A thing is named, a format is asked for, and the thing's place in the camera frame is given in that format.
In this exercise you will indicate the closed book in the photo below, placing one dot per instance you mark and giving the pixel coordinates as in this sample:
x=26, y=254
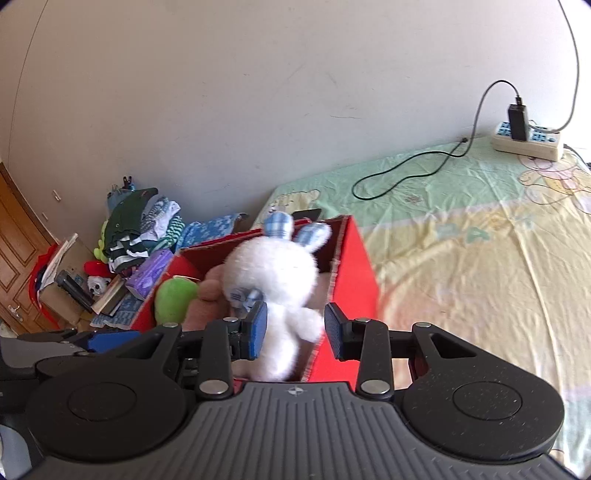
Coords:
x=110, y=297

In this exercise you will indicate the red toy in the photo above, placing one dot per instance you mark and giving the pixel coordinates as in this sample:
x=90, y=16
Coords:
x=96, y=267

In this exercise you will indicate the pink teddy bear plush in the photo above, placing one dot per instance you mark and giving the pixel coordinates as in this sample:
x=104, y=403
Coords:
x=207, y=304

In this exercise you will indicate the small green toy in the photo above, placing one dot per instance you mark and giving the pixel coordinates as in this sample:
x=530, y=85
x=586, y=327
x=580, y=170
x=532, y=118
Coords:
x=101, y=240

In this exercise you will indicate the wooden door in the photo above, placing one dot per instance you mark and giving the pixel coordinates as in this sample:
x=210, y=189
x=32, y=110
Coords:
x=18, y=240

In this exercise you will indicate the cream power strip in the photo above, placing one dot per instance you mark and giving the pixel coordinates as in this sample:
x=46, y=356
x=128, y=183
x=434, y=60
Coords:
x=531, y=147

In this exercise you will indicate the small white figure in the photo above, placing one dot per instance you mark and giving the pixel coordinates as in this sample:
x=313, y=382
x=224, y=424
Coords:
x=98, y=286

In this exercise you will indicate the white rabbit plush checked ears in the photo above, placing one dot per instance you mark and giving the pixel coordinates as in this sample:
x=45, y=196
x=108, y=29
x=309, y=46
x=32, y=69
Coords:
x=277, y=272

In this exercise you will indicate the brown cardboard box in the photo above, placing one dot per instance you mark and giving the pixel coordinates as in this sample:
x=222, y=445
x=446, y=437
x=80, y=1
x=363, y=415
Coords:
x=74, y=256

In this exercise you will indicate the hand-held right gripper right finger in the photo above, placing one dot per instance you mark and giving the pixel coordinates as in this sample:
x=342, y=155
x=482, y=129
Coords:
x=339, y=332

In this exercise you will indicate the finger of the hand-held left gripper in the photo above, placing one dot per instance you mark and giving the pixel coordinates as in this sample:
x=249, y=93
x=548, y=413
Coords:
x=113, y=342

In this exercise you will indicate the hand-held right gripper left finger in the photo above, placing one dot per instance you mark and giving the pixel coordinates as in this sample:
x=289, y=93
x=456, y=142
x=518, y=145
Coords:
x=256, y=330

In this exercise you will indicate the black charger adapter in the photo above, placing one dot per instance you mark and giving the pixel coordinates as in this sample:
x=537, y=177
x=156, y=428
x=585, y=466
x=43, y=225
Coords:
x=517, y=122

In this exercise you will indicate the green plush toy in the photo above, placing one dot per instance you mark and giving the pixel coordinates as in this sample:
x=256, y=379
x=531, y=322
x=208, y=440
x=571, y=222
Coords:
x=173, y=300

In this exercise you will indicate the black clip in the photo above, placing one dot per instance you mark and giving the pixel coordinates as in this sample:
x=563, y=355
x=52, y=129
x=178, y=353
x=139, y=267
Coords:
x=129, y=182

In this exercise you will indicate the blue patterned cloth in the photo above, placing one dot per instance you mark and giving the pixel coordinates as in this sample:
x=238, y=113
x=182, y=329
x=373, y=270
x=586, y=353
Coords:
x=207, y=230

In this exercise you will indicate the pile of folded clothes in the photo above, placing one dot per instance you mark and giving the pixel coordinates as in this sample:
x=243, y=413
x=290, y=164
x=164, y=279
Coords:
x=129, y=217

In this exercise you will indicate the red cardboard box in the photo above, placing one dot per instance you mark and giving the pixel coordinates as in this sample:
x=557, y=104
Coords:
x=355, y=277

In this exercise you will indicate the black smartphone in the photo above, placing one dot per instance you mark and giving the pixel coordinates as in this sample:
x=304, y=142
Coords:
x=307, y=214

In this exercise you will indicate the purple tissue pack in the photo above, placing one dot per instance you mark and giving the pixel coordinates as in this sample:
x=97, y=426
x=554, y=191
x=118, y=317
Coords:
x=147, y=272

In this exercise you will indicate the black cylinder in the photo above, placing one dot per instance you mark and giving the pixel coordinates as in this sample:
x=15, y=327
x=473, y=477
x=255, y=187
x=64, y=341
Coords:
x=74, y=290

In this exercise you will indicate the cartoon bear printed bedsheet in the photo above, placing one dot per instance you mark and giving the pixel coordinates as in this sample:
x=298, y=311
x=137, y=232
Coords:
x=461, y=254

